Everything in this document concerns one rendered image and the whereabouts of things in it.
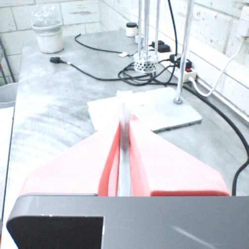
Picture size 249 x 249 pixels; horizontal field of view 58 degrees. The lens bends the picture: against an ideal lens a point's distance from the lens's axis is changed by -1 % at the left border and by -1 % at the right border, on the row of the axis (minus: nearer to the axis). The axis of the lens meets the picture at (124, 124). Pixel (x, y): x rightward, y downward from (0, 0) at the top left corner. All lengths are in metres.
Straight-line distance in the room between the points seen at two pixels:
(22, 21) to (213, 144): 2.29
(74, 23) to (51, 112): 1.96
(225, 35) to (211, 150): 0.39
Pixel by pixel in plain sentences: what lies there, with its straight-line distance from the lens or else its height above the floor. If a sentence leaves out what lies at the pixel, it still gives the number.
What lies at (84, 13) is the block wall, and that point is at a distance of 2.62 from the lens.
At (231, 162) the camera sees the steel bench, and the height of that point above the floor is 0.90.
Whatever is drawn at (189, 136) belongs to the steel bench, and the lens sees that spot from 0.62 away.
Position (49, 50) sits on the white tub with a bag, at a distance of 1.19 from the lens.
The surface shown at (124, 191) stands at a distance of 0.16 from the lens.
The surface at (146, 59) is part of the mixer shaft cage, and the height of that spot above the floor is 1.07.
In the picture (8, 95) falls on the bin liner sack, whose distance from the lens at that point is 2.15.
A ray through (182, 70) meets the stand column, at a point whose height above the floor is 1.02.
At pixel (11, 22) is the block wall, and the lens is 2.62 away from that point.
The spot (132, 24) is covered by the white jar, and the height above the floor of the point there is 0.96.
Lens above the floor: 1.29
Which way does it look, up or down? 38 degrees down
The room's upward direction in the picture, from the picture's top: 2 degrees counter-clockwise
